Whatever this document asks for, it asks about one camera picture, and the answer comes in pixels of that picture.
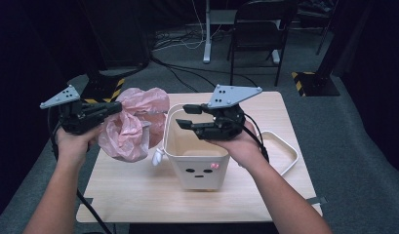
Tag white bin rim ring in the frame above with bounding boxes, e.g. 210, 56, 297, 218
257, 130, 299, 176

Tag large dark box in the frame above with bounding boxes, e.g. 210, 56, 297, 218
84, 0, 152, 69

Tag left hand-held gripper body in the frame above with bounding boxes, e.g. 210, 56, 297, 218
39, 84, 103, 136

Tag white desk frame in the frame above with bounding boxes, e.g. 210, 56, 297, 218
183, 0, 283, 64

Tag white trash bin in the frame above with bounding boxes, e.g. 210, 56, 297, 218
151, 102, 231, 191

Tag person's right hand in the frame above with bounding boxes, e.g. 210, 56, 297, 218
208, 120, 269, 170

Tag white floor cables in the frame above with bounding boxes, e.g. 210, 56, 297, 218
152, 0, 228, 52

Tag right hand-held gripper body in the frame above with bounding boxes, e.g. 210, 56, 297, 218
195, 84, 263, 141

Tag black floor cable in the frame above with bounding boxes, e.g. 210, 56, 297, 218
149, 55, 263, 94

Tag person's left hand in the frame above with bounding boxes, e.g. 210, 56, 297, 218
55, 125, 103, 167

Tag black folding chair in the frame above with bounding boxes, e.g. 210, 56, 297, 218
226, 0, 299, 88

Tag right hand-held gripper cable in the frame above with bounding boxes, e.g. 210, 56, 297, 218
242, 111, 270, 164

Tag hand-held gripper cable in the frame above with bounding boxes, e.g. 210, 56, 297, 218
242, 111, 270, 164
46, 106, 113, 234

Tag pink trash bag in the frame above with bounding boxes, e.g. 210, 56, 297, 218
98, 87, 171, 163

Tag left hand-held gripper cable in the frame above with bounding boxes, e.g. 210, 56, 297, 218
46, 106, 113, 234

